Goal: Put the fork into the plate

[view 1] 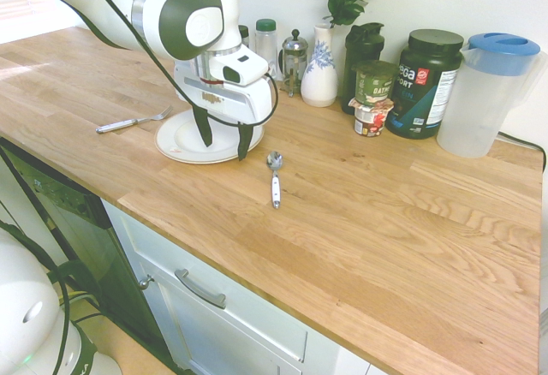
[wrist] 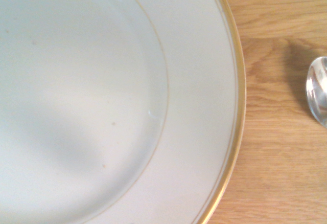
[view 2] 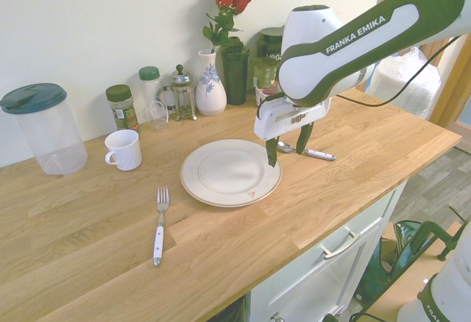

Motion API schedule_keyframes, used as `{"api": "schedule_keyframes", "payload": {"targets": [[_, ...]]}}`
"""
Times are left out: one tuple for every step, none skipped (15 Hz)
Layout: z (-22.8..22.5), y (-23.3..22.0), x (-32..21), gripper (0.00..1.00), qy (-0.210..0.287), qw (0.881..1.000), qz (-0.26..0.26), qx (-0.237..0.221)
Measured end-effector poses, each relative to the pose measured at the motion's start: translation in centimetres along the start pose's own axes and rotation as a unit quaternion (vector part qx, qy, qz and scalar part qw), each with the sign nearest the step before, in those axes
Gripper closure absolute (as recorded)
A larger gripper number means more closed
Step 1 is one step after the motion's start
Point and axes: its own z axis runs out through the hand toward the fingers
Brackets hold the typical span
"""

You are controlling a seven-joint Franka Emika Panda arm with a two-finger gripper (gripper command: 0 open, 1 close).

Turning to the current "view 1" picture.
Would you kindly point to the red and white yogurt cup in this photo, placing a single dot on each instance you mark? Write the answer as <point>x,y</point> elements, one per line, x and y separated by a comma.
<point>370,122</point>

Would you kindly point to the clear pitcher with blue lid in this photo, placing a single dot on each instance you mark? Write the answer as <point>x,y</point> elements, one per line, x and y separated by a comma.
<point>475,105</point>

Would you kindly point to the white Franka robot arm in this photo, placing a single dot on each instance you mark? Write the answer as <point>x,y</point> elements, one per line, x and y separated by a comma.
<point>188,19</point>

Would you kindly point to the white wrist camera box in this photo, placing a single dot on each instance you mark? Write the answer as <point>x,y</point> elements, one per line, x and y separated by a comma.
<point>240,69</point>

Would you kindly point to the black dishwasher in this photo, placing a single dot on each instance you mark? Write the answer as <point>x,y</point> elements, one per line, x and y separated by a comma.
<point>77,221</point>

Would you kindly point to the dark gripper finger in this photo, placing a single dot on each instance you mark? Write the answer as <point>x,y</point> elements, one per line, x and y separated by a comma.
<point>244,141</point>
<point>204,129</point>

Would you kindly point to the black protein powder tub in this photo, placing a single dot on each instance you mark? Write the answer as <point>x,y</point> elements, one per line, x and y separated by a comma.
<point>428,75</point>

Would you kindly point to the clear bottle with green lid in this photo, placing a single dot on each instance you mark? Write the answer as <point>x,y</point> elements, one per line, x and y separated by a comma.
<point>266,45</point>

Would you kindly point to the glass french press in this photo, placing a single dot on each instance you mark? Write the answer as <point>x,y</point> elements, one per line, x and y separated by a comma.
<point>294,67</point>

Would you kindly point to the white vase with blue flowers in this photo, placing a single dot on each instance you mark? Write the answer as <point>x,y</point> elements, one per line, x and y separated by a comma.
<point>319,84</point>

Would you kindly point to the green oatmeal cup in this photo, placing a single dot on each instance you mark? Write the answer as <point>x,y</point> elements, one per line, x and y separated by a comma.
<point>376,86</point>

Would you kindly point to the silver cabinet knob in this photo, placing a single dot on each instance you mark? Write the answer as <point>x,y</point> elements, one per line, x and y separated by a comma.
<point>145,282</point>

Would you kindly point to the white plate with gold rim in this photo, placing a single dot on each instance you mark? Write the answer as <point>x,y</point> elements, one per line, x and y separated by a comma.
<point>180,141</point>

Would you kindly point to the spice jar green lid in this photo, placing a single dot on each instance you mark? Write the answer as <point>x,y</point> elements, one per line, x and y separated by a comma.
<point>244,34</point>

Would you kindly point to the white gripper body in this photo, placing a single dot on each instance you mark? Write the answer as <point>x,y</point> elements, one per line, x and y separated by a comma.
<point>240,103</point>

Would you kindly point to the dark shaker bottle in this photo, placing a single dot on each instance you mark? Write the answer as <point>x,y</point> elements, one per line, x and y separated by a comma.
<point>364,49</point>

